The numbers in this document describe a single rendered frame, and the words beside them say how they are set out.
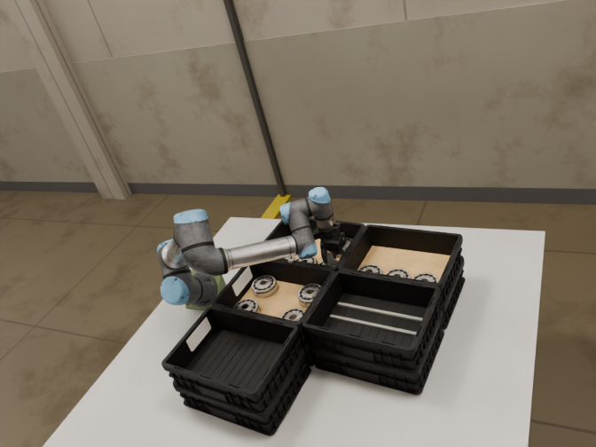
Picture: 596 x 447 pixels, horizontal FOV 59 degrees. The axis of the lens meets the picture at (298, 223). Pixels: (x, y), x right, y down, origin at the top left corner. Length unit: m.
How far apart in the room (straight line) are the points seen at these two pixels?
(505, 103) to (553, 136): 0.36
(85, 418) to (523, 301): 1.70
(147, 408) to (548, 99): 2.76
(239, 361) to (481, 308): 0.92
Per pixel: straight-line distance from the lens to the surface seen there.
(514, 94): 3.56
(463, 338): 2.03
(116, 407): 2.23
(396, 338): 1.87
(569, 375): 2.86
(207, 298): 2.34
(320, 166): 4.13
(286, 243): 1.92
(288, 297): 2.12
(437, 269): 2.11
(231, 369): 1.94
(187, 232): 1.84
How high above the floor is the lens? 2.19
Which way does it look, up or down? 33 degrees down
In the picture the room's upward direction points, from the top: 16 degrees counter-clockwise
